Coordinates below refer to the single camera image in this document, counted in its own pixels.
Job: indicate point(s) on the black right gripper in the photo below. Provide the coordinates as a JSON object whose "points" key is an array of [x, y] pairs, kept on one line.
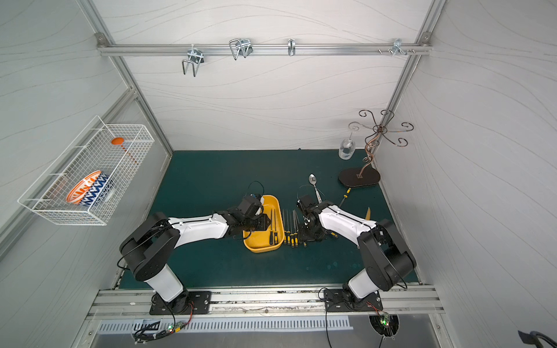
{"points": [[311, 231]]}

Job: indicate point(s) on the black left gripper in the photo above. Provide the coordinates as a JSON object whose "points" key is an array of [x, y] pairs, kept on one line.
{"points": [[261, 222]]}

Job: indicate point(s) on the yellow plastic storage tray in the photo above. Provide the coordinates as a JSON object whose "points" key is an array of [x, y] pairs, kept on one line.
{"points": [[259, 241]]}

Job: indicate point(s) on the yellow black screwdriver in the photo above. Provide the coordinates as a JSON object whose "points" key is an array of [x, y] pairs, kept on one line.
{"points": [[345, 196]]}

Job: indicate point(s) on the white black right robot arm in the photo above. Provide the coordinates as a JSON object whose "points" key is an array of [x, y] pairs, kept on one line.
{"points": [[386, 257]]}

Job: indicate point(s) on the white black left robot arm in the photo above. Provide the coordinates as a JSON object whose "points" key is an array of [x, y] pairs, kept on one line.
{"points": [[147, 250]]}

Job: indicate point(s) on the silver metal spoon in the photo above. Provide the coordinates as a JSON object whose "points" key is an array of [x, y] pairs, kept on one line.
{"points": [[313, 181]]}

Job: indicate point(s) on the brown metal cup tree stand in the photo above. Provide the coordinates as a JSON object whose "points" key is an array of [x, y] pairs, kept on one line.
{"points": [[366, 176]]}

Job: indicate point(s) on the clear glass cup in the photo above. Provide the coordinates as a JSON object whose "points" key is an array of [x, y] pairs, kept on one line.
{"points": [[347, 148]]}

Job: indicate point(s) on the blue white patterned bowl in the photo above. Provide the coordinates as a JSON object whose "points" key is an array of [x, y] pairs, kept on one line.
{"points": [[99, 191]]}

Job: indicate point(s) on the orange ladle in basket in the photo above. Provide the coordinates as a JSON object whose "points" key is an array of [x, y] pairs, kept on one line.
{"points": [[119, 141]]}

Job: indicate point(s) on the orange white patterned bowl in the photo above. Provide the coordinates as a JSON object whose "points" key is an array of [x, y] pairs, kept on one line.
{"points": [[78, 192]]}

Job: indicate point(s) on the metal double hook left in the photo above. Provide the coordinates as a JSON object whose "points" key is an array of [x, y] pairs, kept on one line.
{"points": [[194, 59]]}

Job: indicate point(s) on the metal double hook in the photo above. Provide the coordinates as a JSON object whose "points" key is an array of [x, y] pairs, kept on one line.
{"points": [[240, 48], [194, 59]]}

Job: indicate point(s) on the metal double hook middle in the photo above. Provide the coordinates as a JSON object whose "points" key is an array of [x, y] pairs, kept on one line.
{"points": [[240, 48]]}

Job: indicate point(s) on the small metal hook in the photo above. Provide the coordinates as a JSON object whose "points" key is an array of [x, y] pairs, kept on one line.
{"points": [[291, 47]]}

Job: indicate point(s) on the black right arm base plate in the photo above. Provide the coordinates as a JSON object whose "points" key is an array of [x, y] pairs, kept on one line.
{"points": [[348, 300]]}

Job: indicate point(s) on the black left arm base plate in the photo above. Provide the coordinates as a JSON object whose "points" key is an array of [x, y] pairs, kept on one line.
{"points": [[182, 302]]}

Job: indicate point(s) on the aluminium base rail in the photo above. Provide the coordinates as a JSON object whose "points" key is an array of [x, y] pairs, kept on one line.
{"points": [[269, 301]]}

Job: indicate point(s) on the white wire wall basket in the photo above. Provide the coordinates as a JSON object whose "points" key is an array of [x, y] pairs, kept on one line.
{"points": [[90, 151]]}

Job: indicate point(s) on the aluminium top cross rail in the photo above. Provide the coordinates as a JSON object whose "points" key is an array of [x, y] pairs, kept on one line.
{"points": [[259, 49]]}

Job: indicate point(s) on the metal hook bracket right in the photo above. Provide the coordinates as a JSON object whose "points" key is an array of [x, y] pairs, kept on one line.
{"points": [[396, 49]]}

